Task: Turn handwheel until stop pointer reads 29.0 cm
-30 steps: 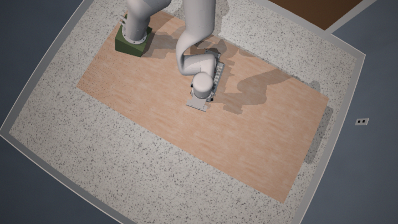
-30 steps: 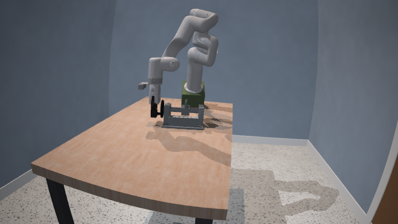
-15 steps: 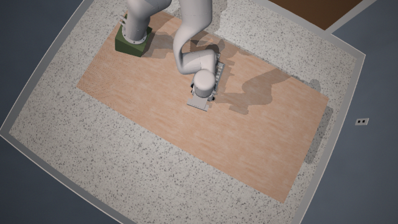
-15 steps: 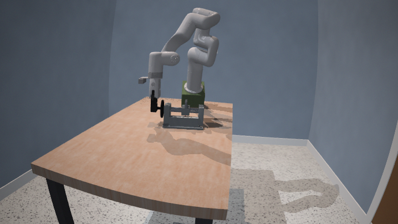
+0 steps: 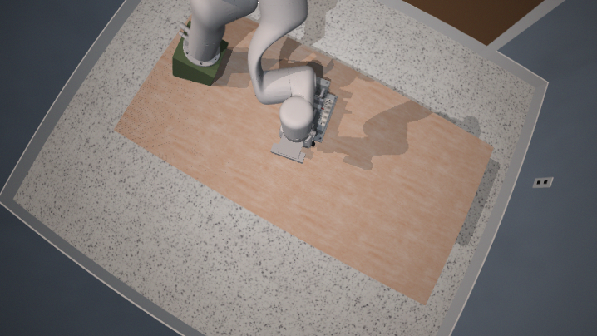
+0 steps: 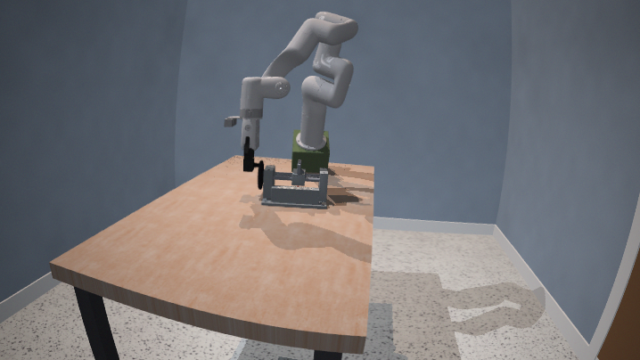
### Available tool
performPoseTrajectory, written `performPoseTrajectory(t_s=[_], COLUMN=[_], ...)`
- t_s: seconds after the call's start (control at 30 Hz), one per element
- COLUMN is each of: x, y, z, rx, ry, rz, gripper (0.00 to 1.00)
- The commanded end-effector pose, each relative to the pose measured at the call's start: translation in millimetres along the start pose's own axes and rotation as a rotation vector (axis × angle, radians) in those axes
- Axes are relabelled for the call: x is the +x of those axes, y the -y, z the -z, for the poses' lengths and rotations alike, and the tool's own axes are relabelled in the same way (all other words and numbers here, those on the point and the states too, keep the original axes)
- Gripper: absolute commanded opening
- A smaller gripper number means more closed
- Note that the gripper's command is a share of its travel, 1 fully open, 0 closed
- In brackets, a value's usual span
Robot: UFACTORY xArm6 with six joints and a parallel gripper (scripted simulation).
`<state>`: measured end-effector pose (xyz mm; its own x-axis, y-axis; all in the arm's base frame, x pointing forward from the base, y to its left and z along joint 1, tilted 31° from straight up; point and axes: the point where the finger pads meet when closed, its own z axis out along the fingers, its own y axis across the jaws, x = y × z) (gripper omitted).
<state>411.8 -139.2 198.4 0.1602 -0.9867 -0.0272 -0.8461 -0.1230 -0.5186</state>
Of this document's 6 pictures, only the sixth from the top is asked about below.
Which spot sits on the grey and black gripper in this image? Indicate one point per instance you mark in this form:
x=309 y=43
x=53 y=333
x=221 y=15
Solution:
x=250 y=138

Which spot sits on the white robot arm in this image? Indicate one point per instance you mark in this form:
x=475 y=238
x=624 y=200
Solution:
x=328 y=30

